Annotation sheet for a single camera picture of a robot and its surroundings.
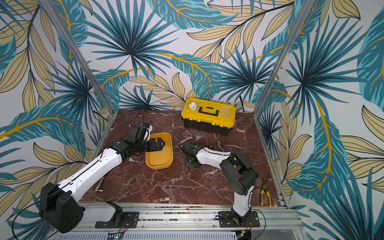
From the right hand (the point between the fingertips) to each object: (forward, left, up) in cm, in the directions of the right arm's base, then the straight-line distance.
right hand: (192, 162), depth 94 cm
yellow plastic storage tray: (0, +22, +5) cm, 22 cm away
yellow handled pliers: (-18, -39, +2) cm, 43 cm away
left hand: (+1, +19, +17) cm, 26 cm away
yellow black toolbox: (+23, -11, +16) cm, 31 cm away
